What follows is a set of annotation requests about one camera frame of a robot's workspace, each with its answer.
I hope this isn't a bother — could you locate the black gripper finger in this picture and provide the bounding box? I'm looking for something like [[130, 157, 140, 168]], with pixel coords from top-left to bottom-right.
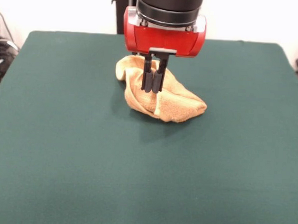
[[141, 53, 156, 94], [152, 54, 170, 94]]

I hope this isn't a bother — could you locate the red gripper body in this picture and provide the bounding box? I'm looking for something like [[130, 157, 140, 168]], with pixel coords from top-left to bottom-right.
[[121, 5, 208, 59]]

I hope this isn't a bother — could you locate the tan terry towel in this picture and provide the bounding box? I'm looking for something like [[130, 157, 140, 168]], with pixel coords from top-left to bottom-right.
[[113, 54, 210, 125]]

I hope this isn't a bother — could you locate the dark green table cloth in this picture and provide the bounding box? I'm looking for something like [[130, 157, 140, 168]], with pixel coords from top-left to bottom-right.
[[0, 28, 298, 224]]

